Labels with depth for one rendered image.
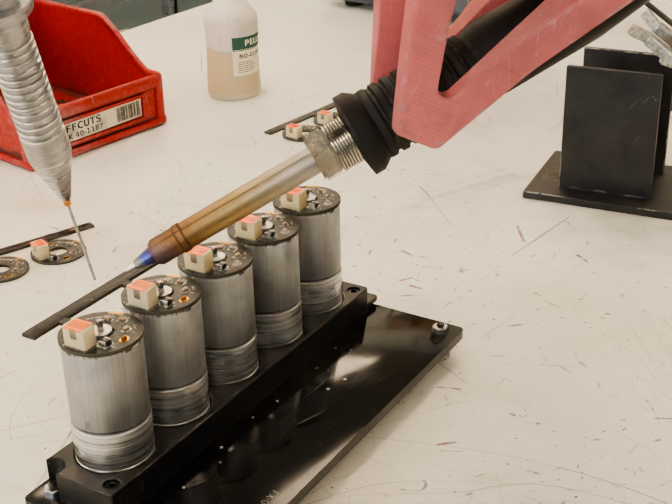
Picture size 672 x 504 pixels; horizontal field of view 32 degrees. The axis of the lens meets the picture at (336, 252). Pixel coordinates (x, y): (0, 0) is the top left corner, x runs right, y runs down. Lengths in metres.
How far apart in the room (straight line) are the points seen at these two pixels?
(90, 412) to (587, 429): 0.17
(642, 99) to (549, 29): 0.26
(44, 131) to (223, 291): 0.11
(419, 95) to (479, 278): 0.21
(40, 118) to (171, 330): 0.10
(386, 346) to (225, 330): 0.07
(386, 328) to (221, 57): 0.32
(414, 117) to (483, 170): 0.31
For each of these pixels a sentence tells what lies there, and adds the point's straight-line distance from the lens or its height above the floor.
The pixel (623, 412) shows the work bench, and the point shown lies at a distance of 0.42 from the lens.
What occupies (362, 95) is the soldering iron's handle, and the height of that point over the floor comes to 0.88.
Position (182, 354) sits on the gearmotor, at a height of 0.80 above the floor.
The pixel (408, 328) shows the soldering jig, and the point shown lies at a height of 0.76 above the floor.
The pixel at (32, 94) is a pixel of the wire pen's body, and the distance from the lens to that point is 0.28.
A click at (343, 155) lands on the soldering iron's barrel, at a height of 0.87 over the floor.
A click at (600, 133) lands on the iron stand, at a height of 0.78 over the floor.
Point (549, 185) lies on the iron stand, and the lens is 0.59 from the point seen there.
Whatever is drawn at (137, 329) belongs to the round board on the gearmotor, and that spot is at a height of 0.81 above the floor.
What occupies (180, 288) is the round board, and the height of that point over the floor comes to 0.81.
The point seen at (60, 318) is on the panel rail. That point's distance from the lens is 0.36.
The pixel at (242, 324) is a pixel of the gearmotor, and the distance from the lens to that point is 0.39.
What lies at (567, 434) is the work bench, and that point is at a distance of 0.41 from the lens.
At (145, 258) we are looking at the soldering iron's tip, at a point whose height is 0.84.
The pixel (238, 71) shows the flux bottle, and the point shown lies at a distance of 0.73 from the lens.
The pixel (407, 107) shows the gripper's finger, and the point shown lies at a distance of 0.31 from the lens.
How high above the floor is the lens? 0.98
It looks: 26 degrees down
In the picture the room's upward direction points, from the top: 1 degrees counter-clockwise
